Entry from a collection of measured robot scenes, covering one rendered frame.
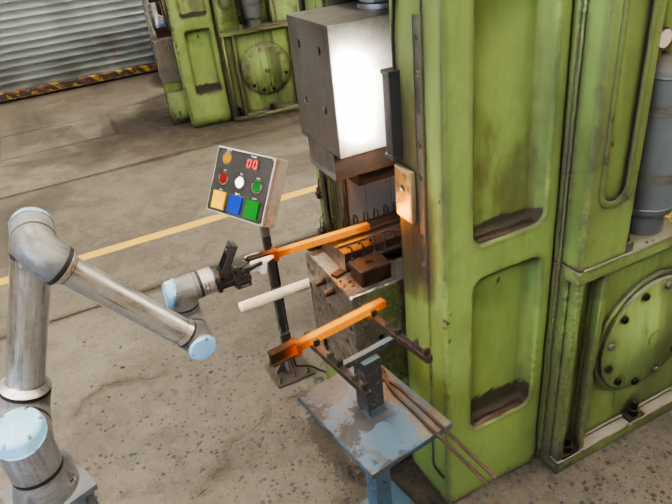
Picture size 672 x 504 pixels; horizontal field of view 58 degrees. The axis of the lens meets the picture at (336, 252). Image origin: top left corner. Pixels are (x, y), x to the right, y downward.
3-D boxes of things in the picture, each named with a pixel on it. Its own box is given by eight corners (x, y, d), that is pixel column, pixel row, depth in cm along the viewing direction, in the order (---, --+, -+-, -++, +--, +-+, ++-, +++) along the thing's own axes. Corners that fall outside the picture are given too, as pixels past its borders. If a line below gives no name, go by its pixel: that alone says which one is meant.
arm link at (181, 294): (164, 302, 203) (156, 277, 198) (200, 290, 208) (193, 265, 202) (171, 316, 196) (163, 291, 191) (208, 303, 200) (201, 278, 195)
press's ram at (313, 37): (353, 167, 184) (340, 29, 163) (301, 134, 214) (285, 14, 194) (467, 134, 198) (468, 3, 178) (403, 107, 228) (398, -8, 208)
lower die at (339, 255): (346, 273, 217) (344, 252, 213) (322, 249, 233) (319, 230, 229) (444, 237, 231) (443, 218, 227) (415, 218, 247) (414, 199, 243)
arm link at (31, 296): (-5, 450, 185) (2, 221, 158) (-4, 413, 199) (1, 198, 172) (51, 443, 193) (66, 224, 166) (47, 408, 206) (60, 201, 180)
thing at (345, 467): (334, 508, 241) (334, 506, 240) (279, 415, 286) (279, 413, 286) (418, 465, 254) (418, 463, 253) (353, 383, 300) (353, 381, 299)
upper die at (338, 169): (336, 182, 199) (333, 154, 194) (311, 163, 215) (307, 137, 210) (443, 150, 213) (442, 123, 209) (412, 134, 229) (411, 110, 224)
